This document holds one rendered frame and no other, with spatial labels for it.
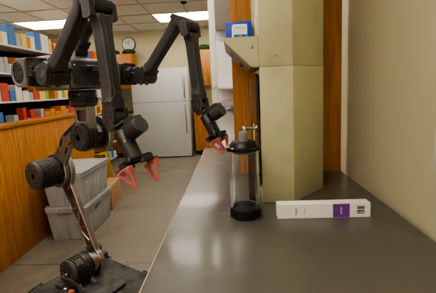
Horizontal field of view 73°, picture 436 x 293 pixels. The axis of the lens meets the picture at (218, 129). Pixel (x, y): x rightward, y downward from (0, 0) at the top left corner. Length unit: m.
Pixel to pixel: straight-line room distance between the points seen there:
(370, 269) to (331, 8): 1.07
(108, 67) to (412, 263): 0.99
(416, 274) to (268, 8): 0.81
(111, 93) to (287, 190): 0.68
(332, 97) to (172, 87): 4.80
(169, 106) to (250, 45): 5.08
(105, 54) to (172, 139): 5.09
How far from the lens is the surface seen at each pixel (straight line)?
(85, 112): 1.65
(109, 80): 1.06
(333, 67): 1.45
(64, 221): 3.22
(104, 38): 1.08
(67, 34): 1.24
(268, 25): 1.03
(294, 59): 1.04
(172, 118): 6.03
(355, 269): 0.78
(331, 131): 1.46
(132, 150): 1.02
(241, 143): 0.89
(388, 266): 0.81
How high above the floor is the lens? 1.34
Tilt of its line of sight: 8 degrees down
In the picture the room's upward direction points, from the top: 3 degrees counter-clockwise
